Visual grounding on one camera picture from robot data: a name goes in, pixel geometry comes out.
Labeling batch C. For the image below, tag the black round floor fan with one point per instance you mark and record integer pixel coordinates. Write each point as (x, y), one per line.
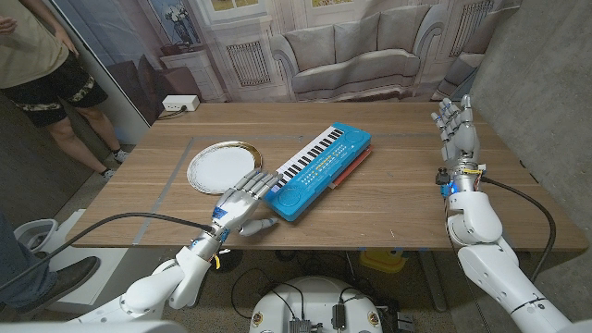
(232, 261)

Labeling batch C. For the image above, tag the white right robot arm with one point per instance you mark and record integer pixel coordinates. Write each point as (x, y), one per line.
(490, 268)

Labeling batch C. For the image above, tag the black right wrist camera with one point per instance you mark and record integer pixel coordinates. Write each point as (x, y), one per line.
(443, 176)

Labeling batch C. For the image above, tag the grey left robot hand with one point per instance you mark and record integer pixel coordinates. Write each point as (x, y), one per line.
(236, 208)

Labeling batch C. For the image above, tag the yellow object under table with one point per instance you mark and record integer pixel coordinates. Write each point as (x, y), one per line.
(381, 261)

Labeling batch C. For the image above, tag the person in blue jeans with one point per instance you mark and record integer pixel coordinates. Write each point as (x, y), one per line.
(18, 277)

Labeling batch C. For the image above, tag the white power strip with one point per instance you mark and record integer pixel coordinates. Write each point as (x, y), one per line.
(180, 102)

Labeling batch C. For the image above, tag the gold-rimmed white paper plate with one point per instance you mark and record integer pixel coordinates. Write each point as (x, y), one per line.
(222, 167)

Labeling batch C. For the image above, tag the blue toy piano keyboard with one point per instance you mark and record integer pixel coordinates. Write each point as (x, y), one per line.
(324, 173)

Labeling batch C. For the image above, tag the white table leg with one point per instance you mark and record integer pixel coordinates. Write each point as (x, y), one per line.
(432, 282)

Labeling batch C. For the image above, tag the printed living room backdrop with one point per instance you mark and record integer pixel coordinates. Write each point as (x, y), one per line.
(351, 60)

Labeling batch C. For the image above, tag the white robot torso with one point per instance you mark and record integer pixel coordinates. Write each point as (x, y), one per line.
(314, 296)

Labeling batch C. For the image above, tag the person in beige shirt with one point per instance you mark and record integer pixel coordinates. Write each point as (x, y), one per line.
(28, 55)

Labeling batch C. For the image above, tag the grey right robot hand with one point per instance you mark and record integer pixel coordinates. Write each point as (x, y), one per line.
(464, 143)

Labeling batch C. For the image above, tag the red notebook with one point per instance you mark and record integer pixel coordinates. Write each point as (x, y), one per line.
(353, 167)

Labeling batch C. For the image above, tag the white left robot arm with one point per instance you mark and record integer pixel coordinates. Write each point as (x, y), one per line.
(157, 291)

